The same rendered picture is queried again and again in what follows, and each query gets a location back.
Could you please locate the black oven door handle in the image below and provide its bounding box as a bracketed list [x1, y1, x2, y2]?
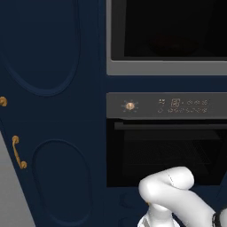
[113, 121, 227, 131]

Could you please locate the grey microwave oven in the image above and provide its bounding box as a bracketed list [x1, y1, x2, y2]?
[106, 0, 227, 76]

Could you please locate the black built-in oven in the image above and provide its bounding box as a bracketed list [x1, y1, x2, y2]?
[106, 91, 227, 188]

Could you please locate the tall navy cupboard door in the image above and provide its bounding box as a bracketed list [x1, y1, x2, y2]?
[0, 0, 106, 122]

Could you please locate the brass oven knob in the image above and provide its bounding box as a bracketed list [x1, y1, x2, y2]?
[122, 100, 138, 113]

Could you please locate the short navy cupboard door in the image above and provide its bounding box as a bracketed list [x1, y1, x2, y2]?
[0, 119, 106, 227]

